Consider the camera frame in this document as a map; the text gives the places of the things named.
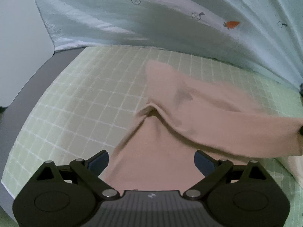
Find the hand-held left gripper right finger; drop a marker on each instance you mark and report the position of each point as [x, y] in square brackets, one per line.
[203, 162]

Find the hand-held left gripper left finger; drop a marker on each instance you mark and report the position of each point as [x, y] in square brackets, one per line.
[100, 162]

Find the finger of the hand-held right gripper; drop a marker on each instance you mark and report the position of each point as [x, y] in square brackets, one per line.
[301, 131]

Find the pink garment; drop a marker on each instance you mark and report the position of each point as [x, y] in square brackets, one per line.
[189, 108]

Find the white rounded furniture panel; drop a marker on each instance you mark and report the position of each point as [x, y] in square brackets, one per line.
[21, 47]

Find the light blue carrot-print quilt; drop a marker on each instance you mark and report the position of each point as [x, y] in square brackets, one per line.
[146, 16]

